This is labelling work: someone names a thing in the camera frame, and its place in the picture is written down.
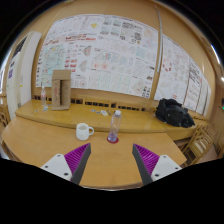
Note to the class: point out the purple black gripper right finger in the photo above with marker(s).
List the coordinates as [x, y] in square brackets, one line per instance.
[151, 166]

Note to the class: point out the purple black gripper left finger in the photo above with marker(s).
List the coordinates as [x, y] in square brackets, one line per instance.
[70, 166]

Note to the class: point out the clear plastic water bottle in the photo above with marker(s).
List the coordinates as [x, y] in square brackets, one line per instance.
[115, 125]

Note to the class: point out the white ceramic mug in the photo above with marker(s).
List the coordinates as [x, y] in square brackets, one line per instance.
[83, 131]

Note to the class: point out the red round coaster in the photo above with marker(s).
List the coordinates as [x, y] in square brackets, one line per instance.
[113, 141]

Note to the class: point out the black backpack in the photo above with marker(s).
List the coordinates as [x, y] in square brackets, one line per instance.
[171, 112]

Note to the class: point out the wooden chair at right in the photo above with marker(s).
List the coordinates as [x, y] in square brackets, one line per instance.
[201, 142]

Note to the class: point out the small items on bench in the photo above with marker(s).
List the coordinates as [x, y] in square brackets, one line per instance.
[102, 112]

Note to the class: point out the small bottle near box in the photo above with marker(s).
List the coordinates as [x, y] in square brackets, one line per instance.
[43, 96]

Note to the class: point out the brown cardboard box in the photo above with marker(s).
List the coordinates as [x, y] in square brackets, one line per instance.
[61, 89]

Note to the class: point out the white standing air conditioner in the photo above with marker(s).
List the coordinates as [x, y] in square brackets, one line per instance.
[18, 88]

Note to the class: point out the right wall poster sheet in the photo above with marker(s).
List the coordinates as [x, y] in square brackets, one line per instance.
[181, 79]

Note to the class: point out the large wall poster sheet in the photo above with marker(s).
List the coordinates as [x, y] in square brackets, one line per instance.
[102, 52]

